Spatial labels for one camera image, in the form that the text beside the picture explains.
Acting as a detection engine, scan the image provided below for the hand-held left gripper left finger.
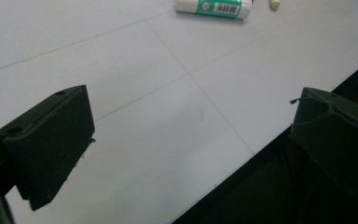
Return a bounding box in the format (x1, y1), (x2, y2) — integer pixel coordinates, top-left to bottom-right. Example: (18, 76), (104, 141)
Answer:
(0, 84), (96, 212)

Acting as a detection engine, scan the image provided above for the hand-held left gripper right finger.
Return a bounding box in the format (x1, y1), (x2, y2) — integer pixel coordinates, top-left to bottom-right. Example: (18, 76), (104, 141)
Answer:
(289, 87), (358, 203)

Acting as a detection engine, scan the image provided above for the green and white glue stick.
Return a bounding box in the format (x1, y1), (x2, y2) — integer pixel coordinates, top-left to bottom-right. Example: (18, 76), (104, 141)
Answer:
(174, 0), (254, 21)

